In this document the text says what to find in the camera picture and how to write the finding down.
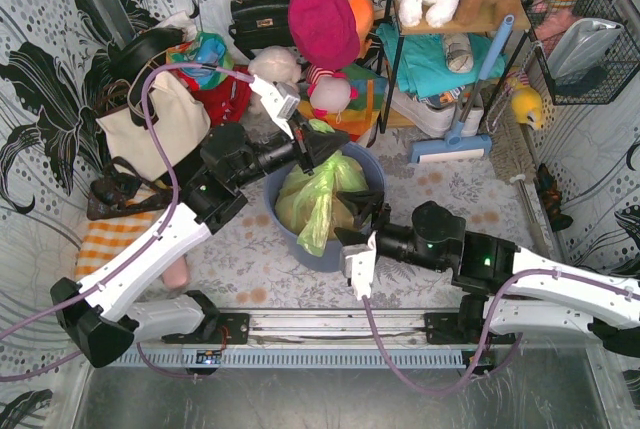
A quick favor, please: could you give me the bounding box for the blue trash bin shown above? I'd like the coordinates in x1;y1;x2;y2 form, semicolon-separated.
264;142;386;273

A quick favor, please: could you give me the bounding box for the green trash bag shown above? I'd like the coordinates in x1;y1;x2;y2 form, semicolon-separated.
275;150;369;257

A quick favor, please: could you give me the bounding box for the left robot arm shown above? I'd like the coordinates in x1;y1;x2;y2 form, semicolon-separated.
50;114;350;368

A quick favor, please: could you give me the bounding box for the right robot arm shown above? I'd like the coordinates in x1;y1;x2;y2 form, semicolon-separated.
335;190;639;357

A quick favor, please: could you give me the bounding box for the rainbow striped bag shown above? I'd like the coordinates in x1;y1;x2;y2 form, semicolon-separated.
299;64;388;141

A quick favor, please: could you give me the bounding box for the cream canvas tote bag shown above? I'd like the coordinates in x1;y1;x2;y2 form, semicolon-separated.
97;71;211;180

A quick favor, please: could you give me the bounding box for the dark brown bag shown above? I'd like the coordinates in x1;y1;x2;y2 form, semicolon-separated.
86;156;173;221

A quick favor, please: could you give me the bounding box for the pink white plush doll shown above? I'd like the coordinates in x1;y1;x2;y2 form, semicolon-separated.
306;65;359;117

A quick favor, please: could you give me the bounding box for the cream plush sheep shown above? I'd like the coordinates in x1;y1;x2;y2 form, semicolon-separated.
248;46;302;94

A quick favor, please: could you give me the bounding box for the red cloth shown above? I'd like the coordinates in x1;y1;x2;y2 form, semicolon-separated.
192;76;252;127

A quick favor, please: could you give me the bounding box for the magenta hat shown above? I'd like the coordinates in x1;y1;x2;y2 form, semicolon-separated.
288;0;360;71

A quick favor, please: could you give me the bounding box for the black leather handbag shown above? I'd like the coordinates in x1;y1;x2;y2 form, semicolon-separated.
228;0;295;60

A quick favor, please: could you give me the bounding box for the white sneaker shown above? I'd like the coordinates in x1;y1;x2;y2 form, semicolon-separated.
391;92;484;138

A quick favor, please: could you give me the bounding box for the colourful scarf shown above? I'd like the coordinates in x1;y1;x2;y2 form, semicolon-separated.
166;32;234;91

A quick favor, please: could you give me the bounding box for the teal cloth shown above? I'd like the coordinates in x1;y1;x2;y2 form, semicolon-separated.
394;34;491;98

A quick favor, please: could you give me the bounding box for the orange plush toy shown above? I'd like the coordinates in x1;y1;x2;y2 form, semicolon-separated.
348;0;374;50

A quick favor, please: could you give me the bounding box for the wooden broom stick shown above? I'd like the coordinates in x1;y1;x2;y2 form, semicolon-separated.
510;123;550;258

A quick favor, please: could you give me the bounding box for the black orange toy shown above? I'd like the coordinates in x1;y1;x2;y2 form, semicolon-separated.
534;163;573;233

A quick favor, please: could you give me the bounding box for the pink case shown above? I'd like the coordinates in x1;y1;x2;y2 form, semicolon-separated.
161;256;190;290

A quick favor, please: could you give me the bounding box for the yellow plush duck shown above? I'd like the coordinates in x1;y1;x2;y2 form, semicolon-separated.
506;72;544;130

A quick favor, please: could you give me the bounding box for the orange checkered cloth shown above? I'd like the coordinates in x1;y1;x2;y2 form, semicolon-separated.
73;210;162;281

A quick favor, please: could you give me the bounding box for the black metal shelf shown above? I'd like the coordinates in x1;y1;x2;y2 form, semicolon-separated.
375;0;533;135

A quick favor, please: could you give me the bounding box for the silver pouch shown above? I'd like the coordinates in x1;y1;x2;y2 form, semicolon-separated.
547;18;624;79

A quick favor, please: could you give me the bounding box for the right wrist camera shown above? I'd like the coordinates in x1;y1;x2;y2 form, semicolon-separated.
340;231;377;301

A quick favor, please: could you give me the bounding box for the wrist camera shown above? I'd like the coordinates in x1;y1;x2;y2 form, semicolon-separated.
340;231;377;301
249;76;300;140

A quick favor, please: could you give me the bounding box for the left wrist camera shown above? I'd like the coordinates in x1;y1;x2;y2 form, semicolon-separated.
249;76;300;140

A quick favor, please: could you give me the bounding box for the aluminium rail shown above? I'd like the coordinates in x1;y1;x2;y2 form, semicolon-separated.
74;306;613;348

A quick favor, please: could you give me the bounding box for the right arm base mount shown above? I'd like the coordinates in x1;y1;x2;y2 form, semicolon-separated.
424;312;484;345

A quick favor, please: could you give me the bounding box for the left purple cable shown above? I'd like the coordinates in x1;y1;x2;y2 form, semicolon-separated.
0;62;256;383

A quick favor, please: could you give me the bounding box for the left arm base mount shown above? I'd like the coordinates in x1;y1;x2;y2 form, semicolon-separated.
161;312;250;345

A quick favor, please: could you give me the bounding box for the grey cable duct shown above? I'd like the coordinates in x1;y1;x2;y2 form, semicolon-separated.
114;348;466;370

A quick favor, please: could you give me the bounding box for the black wire basket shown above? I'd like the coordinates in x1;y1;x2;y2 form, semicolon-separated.
522;0;639;106

